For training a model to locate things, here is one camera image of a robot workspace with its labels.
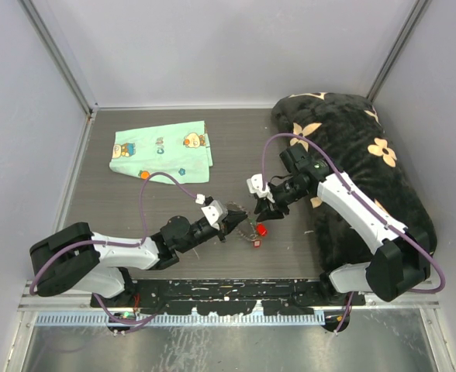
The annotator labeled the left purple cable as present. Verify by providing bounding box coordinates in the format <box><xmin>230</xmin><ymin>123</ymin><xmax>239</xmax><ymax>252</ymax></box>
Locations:
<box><xmin>29</xmin><ymin>172</ymin><xmax>208</xmax><ymax>298</ymax></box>

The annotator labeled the red key tag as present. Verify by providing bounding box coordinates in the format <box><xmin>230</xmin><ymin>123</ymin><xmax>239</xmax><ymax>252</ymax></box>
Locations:
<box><xmin>256</xmin><ymin>223</ymin><xmax>268</xmax><ymax>236</ymax></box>

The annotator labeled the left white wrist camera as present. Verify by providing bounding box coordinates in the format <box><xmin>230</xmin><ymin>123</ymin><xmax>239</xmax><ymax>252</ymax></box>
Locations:
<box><xmin>201</xmin><ymin>200</ymin><xmax>228</xmax><ymax>227</ymax></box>

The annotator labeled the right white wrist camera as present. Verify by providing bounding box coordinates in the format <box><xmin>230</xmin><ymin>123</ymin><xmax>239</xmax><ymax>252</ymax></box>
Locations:
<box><xmin>246</xmin><ymin>174</ymin><xmax>272</xmax><ymax>198</ymax></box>

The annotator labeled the metal keyring disc with rings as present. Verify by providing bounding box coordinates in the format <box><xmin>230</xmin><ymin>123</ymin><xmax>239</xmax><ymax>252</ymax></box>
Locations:
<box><xmin>226</xmin><ymin>201</ymin><xmax>260</xmax><ymax>243</ymax></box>

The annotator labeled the right aluminium frame post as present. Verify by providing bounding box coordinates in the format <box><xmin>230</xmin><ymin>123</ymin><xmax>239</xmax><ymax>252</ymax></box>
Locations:
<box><xmin>367</xmin><ymin>0</ymin><xmax>431</xmax><ymax>102</ymax></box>

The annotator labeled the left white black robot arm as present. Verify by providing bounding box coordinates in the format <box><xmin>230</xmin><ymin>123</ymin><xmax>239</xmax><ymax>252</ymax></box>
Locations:
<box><xmin>29</xmin><ymin>206</ymin><xmax>247</xmax><ymax>307</ymax></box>

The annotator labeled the aluminium frame post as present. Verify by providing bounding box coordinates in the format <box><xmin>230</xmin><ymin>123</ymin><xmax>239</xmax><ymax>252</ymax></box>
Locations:
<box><xmin>19</xmin><ymin>0</ymin><xmax>98</xmax><ymax>115</ymax></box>
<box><xmin>367</xmin><ymin>0</ymin><xmax>431</xmax><ymax>102</ymax></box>

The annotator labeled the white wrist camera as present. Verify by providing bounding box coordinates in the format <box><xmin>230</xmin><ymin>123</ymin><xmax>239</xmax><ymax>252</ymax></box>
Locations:
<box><xmin>246</xmin><ymin>174</ymin><xmax>272</xmax><ymax>198</ymax></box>
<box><xmin>201</xmin><ymin>200</ymin><xmax>228</xmax><ymax>227</ymax></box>

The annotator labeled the black floral plush pillow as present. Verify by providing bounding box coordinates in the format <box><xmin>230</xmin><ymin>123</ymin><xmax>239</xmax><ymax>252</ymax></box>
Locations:
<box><xmin>271</xmin><ymin>92</ymin><xmax>437</xmax><ymax>271</ymax></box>

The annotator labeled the white slotted cable duct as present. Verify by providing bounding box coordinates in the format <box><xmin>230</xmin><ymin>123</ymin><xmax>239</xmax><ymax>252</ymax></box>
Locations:
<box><xmin>34</xmin><ymin>310</ymin><xmax>325</xmax><ymax>327</ymax></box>

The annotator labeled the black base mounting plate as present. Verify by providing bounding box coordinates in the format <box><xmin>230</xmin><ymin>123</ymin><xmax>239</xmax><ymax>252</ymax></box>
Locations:
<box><xmin>102</xmin><ymin>279</ymin><xmax>348</xmax><ymax>316</ymax></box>

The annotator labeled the left aluminium frame post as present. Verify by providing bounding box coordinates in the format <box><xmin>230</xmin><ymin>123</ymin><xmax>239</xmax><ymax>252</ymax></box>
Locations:
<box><xmin>19</xmin><ymin>0</ymin><xmax>98</xmax><ymax>115</ymax></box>

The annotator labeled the green cartoon print cloth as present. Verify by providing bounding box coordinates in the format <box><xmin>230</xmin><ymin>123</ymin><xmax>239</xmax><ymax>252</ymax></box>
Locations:
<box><xmin>109</xmin><ymin>121</ymin><xmax>213</xmax><ymax>184</ymax></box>

